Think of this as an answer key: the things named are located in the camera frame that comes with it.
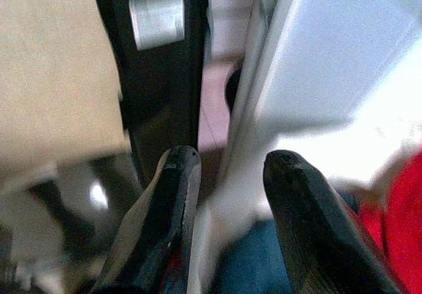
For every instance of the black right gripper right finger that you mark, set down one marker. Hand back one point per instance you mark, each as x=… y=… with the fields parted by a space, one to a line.
x=316 y=228

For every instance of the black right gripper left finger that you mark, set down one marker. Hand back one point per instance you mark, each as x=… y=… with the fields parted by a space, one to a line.
x=161 y=221

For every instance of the blue garment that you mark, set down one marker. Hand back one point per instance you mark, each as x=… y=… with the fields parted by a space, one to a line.
x=254 y=261

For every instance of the red garment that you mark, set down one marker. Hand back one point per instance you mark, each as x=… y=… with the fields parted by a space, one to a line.
x=397 y=221

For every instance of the white washer door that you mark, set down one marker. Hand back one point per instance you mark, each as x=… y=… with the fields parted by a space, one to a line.
x=316 y=76

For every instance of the beige cabinet side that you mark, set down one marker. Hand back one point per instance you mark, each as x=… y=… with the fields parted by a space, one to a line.
x=56 y=73

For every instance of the silver label sticker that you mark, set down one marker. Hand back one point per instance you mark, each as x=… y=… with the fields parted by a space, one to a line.
x=157 y=18

